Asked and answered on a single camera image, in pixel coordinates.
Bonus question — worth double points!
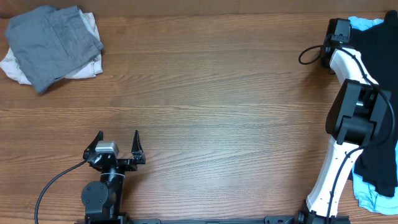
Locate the grey folded trousers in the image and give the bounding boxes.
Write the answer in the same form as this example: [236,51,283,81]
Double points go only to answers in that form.
[5,5,104,94]

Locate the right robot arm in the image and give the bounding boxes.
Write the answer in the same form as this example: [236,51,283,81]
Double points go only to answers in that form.
[294,18,394,223]

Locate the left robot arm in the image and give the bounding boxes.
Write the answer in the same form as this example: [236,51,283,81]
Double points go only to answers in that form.
[81,131,146,223]

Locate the white folded garment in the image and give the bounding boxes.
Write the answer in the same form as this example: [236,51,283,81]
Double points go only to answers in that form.
[1,11,103,85]

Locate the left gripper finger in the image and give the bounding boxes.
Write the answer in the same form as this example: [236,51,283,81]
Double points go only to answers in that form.
[131,130,145,159]
[83,131,104,157]

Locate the black polo shirt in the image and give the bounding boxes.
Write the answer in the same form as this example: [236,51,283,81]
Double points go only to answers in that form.
[353,11,397,197]

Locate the light blue t-shirt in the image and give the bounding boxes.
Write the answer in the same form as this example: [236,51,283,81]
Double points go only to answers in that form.
[348,16,397,215]

